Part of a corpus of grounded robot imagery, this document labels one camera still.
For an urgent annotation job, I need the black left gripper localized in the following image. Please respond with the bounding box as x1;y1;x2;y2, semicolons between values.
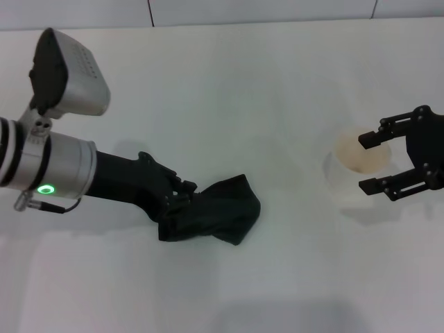
85;151;200;223

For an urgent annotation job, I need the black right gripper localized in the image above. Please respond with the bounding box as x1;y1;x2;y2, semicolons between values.
357;105;444;203

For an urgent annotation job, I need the white paper cup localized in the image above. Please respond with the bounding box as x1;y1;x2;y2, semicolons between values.
324;127;393;206

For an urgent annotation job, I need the dark blue rag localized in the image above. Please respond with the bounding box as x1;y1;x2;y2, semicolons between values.
157;173;262;248

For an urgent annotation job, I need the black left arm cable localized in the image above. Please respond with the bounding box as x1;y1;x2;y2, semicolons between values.
13;190;83;214

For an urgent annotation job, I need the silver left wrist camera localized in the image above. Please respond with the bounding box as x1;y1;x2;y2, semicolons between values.
27;28;112;119

